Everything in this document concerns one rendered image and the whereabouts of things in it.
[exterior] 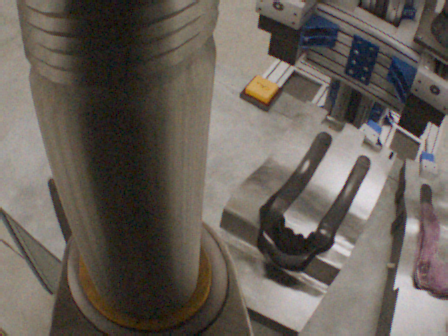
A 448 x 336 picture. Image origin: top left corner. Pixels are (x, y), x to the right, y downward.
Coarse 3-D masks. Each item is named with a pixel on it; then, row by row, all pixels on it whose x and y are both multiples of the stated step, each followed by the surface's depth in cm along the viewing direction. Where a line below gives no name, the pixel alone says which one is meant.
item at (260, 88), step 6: (258, 78) 135; (264, 78) 135; (252, 84) 133; (258, 84) 134; (264, 84) 134; (270, 84) 134; (276, 84) 134; (246, 90) 133; (252, 90) 132; (258, 90) 132; (264, 90) 132; (270, 90) 133; (276, 90) 135; (258, 96) 132; (264, 96) 131; (270, 96) 132
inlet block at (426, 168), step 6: (426, 138) 126; (426, 144) 125; (426, 150) 124; (420, 156) 123; (426, 156) 121; (432, 156) 122; (420, 162) 122; (426, 162) 119; (432, 162) 120; (420, 168) 119; (426, 168) 117; (432, 168) 118; (420, 174) 119; (426, 174) 118; (432, 174) 117; (432, 180) 119
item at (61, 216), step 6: (48, 180) 114; (48, 186) 114; (54, 186) 113; (54, 192) 111; (54, 198) 110; (54, 204) 110; (60, 204) 109; (60, 210) 108; (60, 216) 107; (60, 222) 106; (66, 222) 106; (66, 228) 104; (66, 234) 103; (66, 240) 103
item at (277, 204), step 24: (312, 144) 118; (312, 168) 115; (360, 168) 116; (288, 192) 108; (264, 216) 105; (336, 216) 106; (264, 240) 105; (288, 240) 99; (312, 240) 102; (288, 264) 103
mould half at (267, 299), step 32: (288, 128) 120; (320, 128) 120; (352, 128) 121; (288, 160) 115; (352, 160) 116; (384, 160) 117; (256, 192) 104; (320, 192) 111; (224, 224) 105; (256, 224) 100; (288, 224) 100; (352, 224) 105; (256, 256) 104; (320, 256) 97; (256, 288) 100; (288, 288) 101; (320, 288) 101; (256, 320) 101; (288, 320) 96
